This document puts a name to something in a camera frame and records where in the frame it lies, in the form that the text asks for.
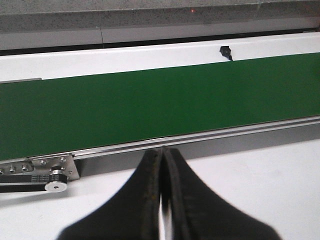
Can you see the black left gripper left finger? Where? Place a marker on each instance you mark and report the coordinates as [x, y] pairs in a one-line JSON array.
[[131, 214]]

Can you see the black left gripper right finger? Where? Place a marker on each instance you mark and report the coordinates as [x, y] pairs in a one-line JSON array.
[[198, 213]]

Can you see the green conveyor belt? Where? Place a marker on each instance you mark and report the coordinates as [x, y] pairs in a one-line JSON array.
[[74, 113]]

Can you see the grey stone shelf slab right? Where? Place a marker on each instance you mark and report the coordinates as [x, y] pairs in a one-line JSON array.
[[288, 9]]

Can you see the grey stone shelf slab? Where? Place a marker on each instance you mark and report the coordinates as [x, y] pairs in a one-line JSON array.
[[38, 15], [288, 9]]

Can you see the grey stone shelf slab left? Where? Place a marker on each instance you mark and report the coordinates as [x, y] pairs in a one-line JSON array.
[[38, 15]]

